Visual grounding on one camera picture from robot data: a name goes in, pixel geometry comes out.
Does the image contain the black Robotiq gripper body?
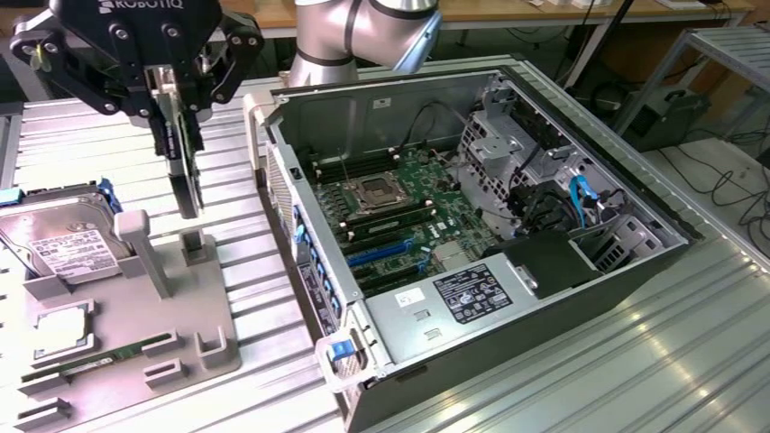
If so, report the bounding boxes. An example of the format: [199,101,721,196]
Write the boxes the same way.
[47,0,226,69]

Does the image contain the black graphics card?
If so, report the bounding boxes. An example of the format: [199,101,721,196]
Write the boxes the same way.
[150,65,209,221]

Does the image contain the hard disk with blue caddy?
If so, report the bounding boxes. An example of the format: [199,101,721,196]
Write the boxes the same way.
[0,177,135,286]

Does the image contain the installed green RAM stick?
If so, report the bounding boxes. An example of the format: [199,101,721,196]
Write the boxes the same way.
[343,206,436,239]

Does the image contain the green motherboard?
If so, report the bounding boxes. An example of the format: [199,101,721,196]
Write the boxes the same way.
[305,146,517,299]

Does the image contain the grey metal disk bay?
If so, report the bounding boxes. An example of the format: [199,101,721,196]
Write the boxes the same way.
[456,110,546,229]

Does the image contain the blue expansion slot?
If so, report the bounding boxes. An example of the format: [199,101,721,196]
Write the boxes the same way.
[345,240,418,268]

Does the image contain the wooden desk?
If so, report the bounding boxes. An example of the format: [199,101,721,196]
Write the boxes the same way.
[258,0,755,41]

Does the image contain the grey parts rack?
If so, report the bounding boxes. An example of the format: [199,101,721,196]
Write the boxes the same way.
[0,210,246,432]

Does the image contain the silver CPU chip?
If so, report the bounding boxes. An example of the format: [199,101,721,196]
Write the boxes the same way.
[31,309,93,358]

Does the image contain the silver chipset heatsink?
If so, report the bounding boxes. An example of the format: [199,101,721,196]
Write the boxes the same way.
[432,243,478,268]

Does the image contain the green RAM stick on rack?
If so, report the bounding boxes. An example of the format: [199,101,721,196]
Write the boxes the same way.
[19,331,174,385]

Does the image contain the silver power supply unit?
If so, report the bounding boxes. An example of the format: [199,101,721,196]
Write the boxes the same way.
[359,256,538,367]

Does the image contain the black plastic air shroud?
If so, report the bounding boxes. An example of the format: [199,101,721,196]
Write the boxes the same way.
[480,231,605,301]

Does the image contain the black box device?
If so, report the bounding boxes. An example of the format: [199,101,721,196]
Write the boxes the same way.
[624,88,713,152]

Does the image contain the open black PC case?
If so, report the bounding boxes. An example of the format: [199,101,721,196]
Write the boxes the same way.
[242,53,716,433]

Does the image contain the yellow cable tie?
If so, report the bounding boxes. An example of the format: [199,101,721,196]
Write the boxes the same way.
[31,43,55,71]

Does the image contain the black wire in case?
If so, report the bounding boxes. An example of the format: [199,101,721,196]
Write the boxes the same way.
[404,101,472,155]

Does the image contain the CPU socket with metal frame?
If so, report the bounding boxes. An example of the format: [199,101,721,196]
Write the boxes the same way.
[347,172,404,212]

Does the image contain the coiled black cable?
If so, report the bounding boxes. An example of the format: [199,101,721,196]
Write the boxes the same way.
[592,80,629,112]

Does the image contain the blue SATA wire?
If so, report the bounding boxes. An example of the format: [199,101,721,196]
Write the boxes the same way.
[568,174,605,227]

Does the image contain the aluminium frame table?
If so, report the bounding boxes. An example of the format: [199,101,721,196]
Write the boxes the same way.
[613,25,770,136]

